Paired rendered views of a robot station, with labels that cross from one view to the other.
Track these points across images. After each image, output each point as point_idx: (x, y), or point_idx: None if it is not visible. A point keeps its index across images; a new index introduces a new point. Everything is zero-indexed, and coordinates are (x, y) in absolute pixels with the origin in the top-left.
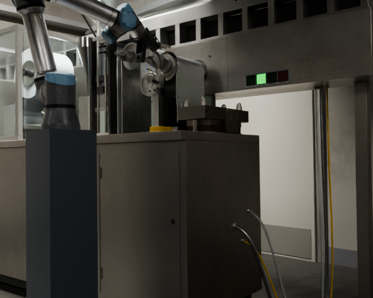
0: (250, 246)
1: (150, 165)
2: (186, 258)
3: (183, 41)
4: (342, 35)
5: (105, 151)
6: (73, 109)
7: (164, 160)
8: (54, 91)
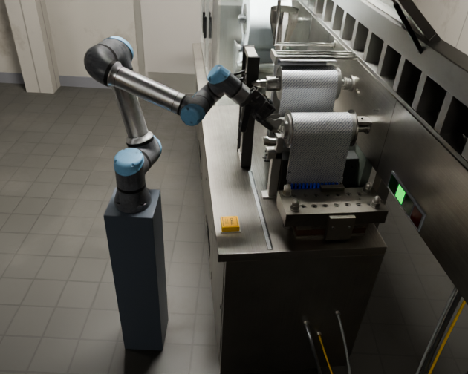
0: (333, 337)
1: None
2: (221, 340)
3: (374, 57)
4: None
5: None
6: (134, 194)
7: None
8: (116, 176)
